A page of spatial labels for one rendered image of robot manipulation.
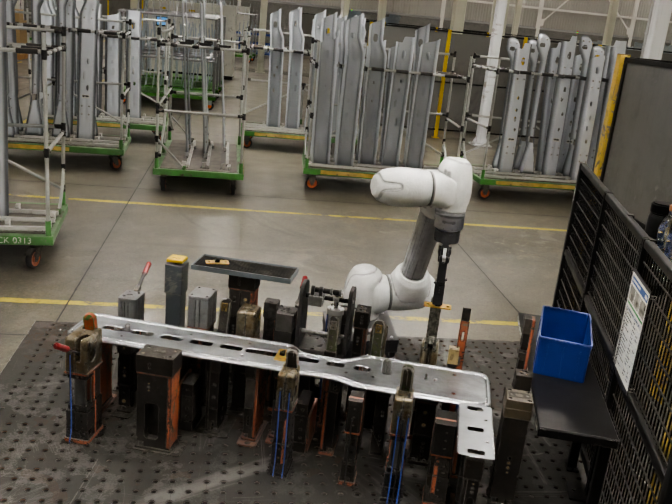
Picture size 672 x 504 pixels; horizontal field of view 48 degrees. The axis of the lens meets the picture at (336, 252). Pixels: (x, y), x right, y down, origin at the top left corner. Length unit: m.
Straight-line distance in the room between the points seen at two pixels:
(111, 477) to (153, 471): 0.12
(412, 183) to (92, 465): 1.28
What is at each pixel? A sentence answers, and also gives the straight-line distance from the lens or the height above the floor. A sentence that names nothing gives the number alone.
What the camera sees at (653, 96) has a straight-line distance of 4.90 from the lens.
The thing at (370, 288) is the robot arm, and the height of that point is 1.00.
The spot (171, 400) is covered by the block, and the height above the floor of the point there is 0.89.
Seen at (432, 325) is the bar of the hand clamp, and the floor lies 1.12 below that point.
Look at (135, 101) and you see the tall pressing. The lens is 11.81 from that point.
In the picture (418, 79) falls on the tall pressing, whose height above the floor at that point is 1.40.
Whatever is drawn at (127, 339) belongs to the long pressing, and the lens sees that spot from 2.55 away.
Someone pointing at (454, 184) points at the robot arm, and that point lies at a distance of 2.17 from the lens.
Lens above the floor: 2.06
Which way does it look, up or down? 17 degrees down
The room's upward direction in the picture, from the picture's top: 6 degrees clockwise
